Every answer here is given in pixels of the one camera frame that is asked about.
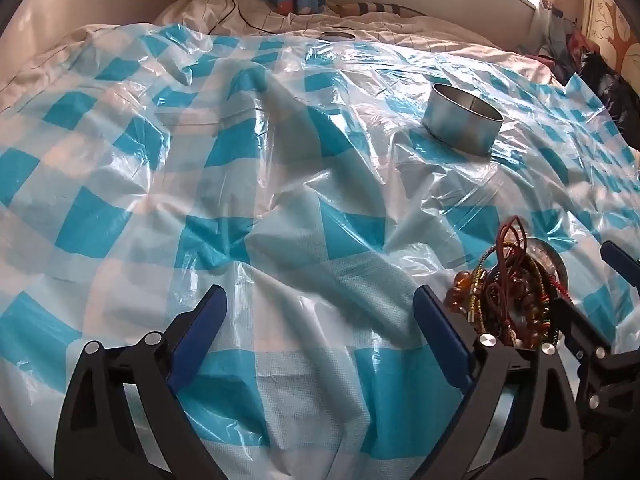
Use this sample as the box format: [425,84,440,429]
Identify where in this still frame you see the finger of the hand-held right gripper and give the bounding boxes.
[601,240,640,287]
[552,296,640,426]

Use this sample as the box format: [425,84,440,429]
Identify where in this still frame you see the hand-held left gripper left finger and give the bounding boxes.
[55,284,229,480]

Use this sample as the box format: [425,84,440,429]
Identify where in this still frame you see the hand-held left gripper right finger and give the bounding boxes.
[412,285,586,480]

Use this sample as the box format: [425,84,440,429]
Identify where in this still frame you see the pile of bead bracelets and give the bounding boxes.
[444,216,568,350]

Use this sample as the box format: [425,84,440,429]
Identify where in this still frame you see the round metal tin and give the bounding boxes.
[421,83,505,157]

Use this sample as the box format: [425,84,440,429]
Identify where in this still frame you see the round silver pendant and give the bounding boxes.
[527,238,569,288]

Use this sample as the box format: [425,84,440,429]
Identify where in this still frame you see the blue checkered plastic sheet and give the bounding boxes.
[0,22,640,480]

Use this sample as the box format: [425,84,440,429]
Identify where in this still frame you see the black plastic bag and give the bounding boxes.
[539,27,640,152]

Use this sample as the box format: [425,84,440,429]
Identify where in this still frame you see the wardrobe with tree print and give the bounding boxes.
[575,0,640,91]

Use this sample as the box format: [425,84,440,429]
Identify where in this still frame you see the striped plush pillow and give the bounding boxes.
[334,2,417,18]

